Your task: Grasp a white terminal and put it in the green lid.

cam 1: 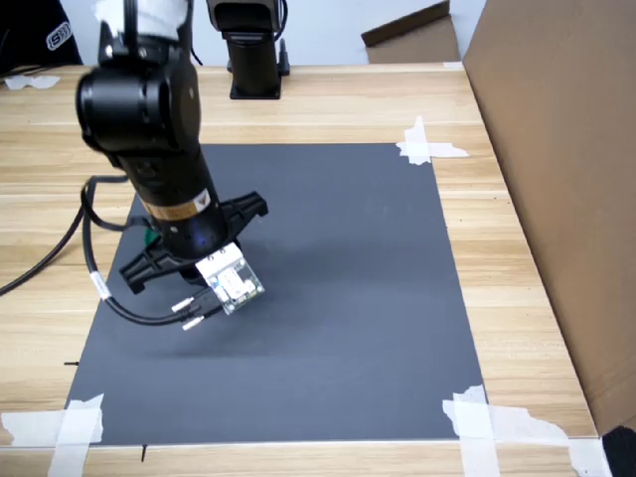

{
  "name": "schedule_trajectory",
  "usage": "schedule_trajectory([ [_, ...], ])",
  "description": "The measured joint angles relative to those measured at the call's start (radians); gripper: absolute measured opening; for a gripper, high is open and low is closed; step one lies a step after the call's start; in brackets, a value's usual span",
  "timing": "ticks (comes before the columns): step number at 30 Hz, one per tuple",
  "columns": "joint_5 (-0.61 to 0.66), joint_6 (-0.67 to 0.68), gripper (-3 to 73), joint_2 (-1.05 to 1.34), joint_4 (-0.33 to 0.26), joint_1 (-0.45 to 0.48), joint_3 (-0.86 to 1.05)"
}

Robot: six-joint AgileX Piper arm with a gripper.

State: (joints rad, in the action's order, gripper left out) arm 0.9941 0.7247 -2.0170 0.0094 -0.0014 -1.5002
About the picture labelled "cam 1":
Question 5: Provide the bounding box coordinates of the brown cardboard flap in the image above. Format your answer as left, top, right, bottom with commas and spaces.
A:
360, 0, 464, 66

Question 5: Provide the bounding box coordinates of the dark grey mat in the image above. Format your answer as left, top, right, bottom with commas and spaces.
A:
65, 142, 491, 446

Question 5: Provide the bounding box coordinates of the thin black cable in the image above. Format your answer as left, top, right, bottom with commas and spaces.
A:
0, 62, 69, 79

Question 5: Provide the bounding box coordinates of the white camera box circuit board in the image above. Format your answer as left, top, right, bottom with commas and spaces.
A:
194, 242, 266, 317

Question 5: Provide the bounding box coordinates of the large brown cardboard box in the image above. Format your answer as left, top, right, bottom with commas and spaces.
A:
461, 0, 636, 439

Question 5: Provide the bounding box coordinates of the black base cable plug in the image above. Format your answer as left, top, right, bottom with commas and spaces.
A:
275, 0, 292, 78

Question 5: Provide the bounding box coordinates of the white tape strip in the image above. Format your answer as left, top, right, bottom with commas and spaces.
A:
441, 384, 501, 477
395, 141, 471, 160
0, 395, 104, 448
489, 404, 613, 477
47, 393, 105, 477
402, 115, 432, 167

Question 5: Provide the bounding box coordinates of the crumpled white tape piece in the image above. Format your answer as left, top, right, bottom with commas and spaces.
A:
3, 74, 62, 92

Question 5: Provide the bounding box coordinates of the black object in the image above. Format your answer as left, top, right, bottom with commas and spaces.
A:
601, 424, 636, 477

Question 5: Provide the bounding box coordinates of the person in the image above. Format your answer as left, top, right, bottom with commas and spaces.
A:
0, 0, 84, 69

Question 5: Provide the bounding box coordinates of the thick black camera cable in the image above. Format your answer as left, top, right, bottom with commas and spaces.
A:
0, 171, 221, 333

